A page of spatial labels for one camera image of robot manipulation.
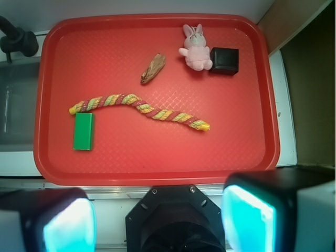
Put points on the green rectangular block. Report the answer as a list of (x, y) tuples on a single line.
[(84, 131)]

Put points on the twisted multicolour rope toy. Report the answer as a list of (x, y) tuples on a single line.
[(142, 107)]

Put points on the red plastic tray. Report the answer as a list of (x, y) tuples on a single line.
[(84, 58)]

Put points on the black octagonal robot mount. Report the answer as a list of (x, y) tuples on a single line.
[(175, 218)]

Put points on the brown crumpled wrapper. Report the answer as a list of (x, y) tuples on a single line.
[(155, 66)]

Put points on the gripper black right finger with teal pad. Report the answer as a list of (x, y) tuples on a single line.
[(286, 209)]

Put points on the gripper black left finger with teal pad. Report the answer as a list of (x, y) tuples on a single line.
[(47, 220)]

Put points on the black cube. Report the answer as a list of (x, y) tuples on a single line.
[(225, 61)]

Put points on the pink plush bunny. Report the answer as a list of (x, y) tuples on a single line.
[(195, 50)]

